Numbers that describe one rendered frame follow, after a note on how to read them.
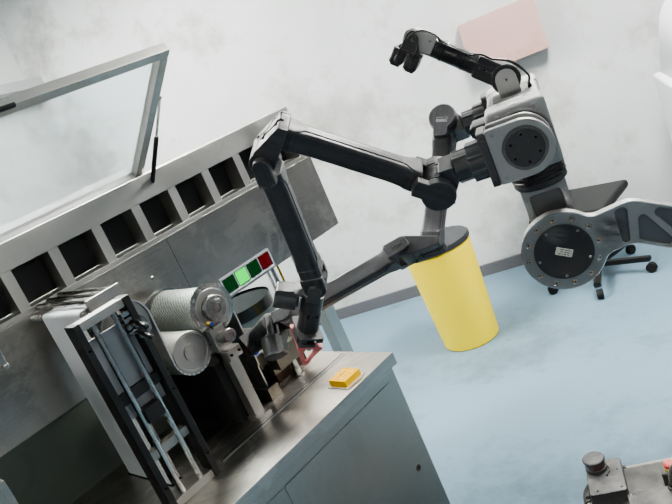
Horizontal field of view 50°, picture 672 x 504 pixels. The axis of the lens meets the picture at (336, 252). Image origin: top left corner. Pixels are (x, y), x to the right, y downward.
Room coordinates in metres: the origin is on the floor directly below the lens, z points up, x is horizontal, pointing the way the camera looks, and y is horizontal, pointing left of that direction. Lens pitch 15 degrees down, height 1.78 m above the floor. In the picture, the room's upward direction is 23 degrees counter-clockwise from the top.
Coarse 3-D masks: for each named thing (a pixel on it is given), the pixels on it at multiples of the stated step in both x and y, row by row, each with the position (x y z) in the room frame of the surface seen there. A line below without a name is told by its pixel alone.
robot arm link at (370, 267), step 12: (396, 240) 1.83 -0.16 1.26; (384, 252) 1.83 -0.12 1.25; (396, 252) 1.81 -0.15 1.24; (360, 264) 1.88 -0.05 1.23; (372, 264) 1.86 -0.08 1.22; (384, 264) 1.84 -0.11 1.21; (396, 264) 1.84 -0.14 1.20; (408, 264) 1.88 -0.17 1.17; (348, 276) 1.88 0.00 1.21; (360, 276) 1.86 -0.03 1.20; (372, 276) 1.85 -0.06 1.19; (336, 288) 1.88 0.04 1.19; (348, 288) 1.86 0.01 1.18; (360, 288) 1.87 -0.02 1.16; (300, 300) 1.90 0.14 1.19; (324, 300) 1.88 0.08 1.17; (336, 300) 1.88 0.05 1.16; (288, 324) 1.90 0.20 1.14
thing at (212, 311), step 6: (204, 300) 1.98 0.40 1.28; (210, 300) 1.98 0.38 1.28; (222, 300) 2.00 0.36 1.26; (204, 306) 1.97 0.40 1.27; (210, 306) 1.97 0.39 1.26; (216, 306) 1.99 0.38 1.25; (222, 306) 2.00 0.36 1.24; (204, 312) 1.96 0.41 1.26; (210, 312) 1.97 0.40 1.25; (216, 312) 1.98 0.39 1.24; (222, 312) 1.99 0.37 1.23; (210, 318) 1.96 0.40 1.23; (216, 318) 1.97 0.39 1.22
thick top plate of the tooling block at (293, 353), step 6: (246, 330) 2.36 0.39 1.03; (288, 336) 2.13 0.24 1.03; (288, 342) 2.09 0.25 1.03; (294, 342) 2.10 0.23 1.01; (294, 348) 2.09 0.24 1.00; (288, 354) 2.07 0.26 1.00; (294, 354) 2.09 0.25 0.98; (276, 360) 2.04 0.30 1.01; (282, 360) 2.05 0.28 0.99; (288, 360) 2.07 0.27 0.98; (270, 366) 2.07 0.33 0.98; (276, 366) 2.05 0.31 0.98; (282, 366) 2.05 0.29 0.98
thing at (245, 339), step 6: (252, 330) 1.98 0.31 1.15; (240, 336) 1.98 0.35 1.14; (246, 336) 1.99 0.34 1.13; (252, 336) 1.97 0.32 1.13; (258, 336) 1.95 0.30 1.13; (240, 342) 1.98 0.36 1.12; (246, 342) 1.98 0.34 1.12; (252, 342) 1.98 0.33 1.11; (258, 342) 1.97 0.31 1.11; (252, 348) 1.97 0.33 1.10; (258, 348) 1.97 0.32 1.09; (252, 354) 1.96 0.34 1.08
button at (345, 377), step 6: (342, 372) 1.95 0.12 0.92; (348, 372) 1.93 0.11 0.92; (354, 372) 1.92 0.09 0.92; (360, 372) 1.93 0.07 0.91; (336, 378) 1.93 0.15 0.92; (342, 378) 1.91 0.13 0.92; (348, 378) 1.90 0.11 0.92; (354, 378) 1.91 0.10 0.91; (330, 384) 1.94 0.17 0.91; (336, 384) 1.92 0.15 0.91; (342, 384) 1.90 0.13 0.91; (348, 384) 1.89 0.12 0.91
